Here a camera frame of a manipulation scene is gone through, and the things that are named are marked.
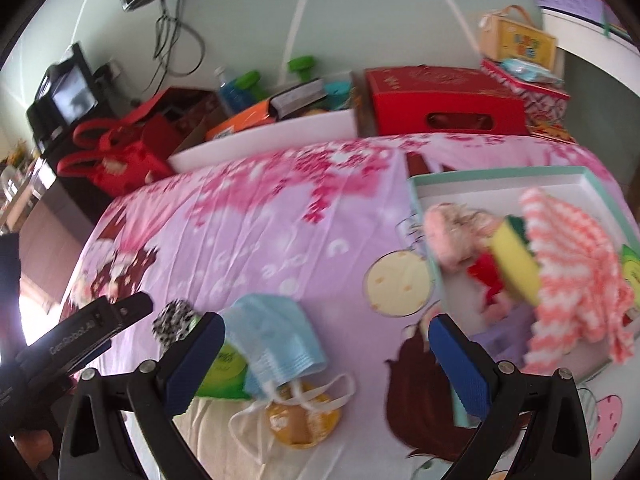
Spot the orange carton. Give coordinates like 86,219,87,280
205,79,328,143

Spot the green dumbbell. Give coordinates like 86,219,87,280
287,56,323,83
235,71,262,102

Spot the white cardboard box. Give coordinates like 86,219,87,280
167,72,361,173

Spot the blue wipes packet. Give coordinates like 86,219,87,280
500,57,566,85

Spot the black appliance with screen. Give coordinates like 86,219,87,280
26,42,101,141

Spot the teal rimmed white tray box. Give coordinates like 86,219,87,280
407,166,640,381

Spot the blue face mask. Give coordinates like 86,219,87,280
220,294,357,461

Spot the cream cloth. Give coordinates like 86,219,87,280
125,397,401,480

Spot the yellow small carry case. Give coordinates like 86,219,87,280
477,5,558,68

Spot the brown wooden cabinet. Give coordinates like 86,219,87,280
17,195,88,281

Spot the red white patterned box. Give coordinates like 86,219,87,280
481,59,571,133

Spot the green tissue packet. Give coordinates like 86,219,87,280
194,342,251,401

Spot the pink fluffy scrunchie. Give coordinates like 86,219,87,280
424,202,506,273

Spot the black cable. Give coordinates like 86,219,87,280
152,0,207,88

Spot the person's left hand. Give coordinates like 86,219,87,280
12,430,53,463

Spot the pink cartoon printed blanket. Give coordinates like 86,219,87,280
65,132,640,480

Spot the leopard print scrunchie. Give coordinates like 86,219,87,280
151,300,201,358

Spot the green and yellow sponge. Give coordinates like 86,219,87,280
487,215,543,308

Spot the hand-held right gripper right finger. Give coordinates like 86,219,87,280
427,312,608,480

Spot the green packet with round logo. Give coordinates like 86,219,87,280
619,244,640,311

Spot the red soft item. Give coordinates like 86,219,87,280
467,252,508,306

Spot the red gift box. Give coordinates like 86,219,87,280
364,65,530,137

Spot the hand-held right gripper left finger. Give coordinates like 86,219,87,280
57,311,226,480

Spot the teal small container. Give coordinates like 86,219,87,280
324,82,353,110

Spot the yellow round pouch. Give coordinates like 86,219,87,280
264,385,343,448

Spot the blue liquid plastic bottle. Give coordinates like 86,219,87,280
214,66,246,116

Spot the black cabinet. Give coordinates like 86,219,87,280
35,135,116,231

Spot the red felt handbag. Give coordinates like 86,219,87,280
56,119,176,198

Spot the pink white chevron cloth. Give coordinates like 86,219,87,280
517,187,636,373

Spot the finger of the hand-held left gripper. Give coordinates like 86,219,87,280
107,292,155,333

